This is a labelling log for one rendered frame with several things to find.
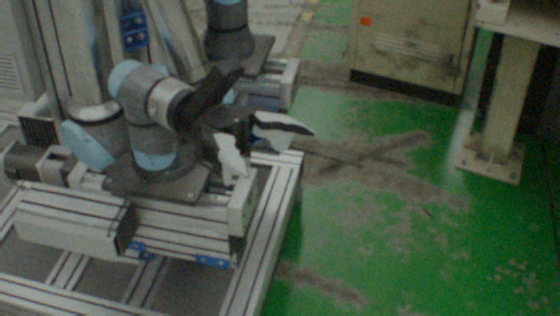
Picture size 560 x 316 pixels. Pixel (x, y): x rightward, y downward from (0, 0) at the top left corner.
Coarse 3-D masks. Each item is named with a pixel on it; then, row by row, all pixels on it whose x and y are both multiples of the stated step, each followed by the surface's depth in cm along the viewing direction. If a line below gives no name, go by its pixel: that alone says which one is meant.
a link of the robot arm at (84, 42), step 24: (72, 0) 93; (96, 0) 96; (72, 24) 96; (96, 24) 98; (72, 48) 99; (96, 48) 100; (72, 72) 102; (96, 72) 103; (72, 96) 110; (96, 96) 105; (72, 120) 109; (96, 120) 107; (120, 120) 110; (72, 144) 113; (96, 144) 108; (120, 144) 113; (96, 168) 113
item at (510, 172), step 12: (468, 132) 256; (516, 144) 249; (468, 156) 244; (468, 168) 238; (480, 168) 238; (492, 168) 238; (504, 168) 238; (516, 168) 238; (504, 180) 234; (516, 180) 233
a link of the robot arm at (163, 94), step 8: (168, 80) 94; (176, 80) 94; (160, 88) 92; (168, 88) 92; (176, 88) 92; (184, 88) 92; (192, 88) 94; (152, 96) 92; (160, 96) 92; (168, 96) 91; (152, 104) 93; (160, 104) 91; (168, 104) 91; (152, 112) 92; (160, 112) 92; (160, 120) 93; (168, 128) 94
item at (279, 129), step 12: (264, 120) 88; (276, 120) 88; (288, 120) 89; (264, 132) 91; (276, 132) 90; (288, 132) 90; (300, 132) 88; (312, 132) 88; (276, 144) 92; (288, 144) 91
